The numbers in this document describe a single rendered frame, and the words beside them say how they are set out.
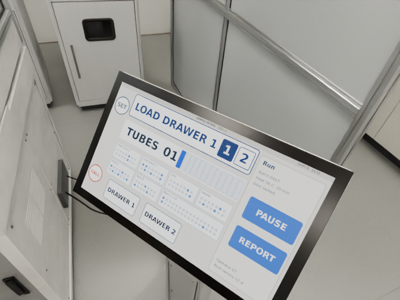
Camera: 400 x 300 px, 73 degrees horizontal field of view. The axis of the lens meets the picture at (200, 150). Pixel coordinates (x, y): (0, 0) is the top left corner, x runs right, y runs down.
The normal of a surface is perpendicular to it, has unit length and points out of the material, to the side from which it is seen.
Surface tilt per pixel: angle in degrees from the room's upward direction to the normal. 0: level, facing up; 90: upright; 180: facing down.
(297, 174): 50
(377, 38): 90
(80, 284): 0
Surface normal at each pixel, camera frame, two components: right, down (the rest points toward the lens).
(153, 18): 0.37, 0.66
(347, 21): -0.92, 0.22
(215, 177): -0.37, -0.04
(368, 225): 0.07, -0.72
